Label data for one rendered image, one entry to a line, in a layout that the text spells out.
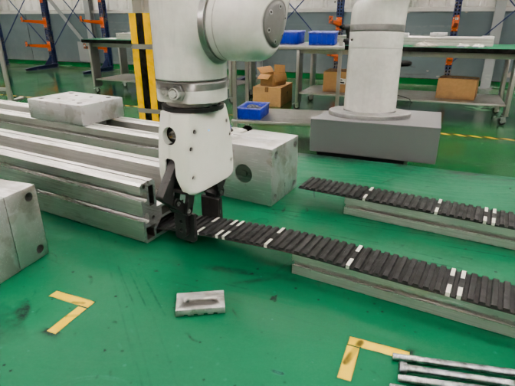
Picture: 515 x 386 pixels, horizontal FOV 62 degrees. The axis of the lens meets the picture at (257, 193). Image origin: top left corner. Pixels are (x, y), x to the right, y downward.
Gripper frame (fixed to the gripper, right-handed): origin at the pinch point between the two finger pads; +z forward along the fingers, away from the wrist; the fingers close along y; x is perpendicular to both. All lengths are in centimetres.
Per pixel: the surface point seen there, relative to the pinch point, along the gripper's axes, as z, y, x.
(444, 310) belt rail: 2.1, -2.0, -31.5
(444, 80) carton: 40, 489, 23
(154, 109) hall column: 50, 243, 229
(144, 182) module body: -5.5, -4.1, 5.3
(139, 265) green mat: 3.0, -9.4, 2.3
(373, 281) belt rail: 1.0, -2.0, -24.2
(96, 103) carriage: -9.4, 17.4, 37.3
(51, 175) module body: -3.1, -3.9, 24.2
